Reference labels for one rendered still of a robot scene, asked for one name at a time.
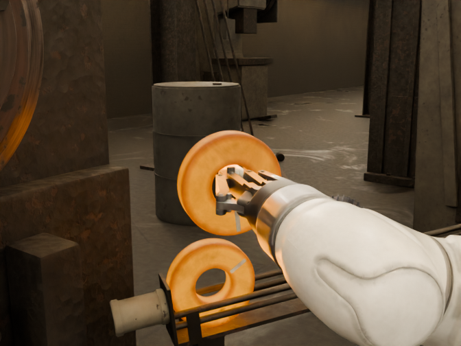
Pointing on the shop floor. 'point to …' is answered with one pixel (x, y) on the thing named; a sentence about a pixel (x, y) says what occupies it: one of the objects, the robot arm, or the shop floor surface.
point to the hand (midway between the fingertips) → (230, 173)
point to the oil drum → (186, 133)
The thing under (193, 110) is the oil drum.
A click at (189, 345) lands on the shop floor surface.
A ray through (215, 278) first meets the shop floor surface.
